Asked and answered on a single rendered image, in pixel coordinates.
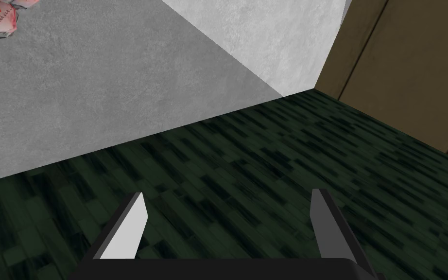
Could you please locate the brown wooden cabinet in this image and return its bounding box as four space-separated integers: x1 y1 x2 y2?
314 0 448 167

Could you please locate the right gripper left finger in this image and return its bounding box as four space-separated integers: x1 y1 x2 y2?
83 191 149 260

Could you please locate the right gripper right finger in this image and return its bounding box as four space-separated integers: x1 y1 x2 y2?
309 188 368 266

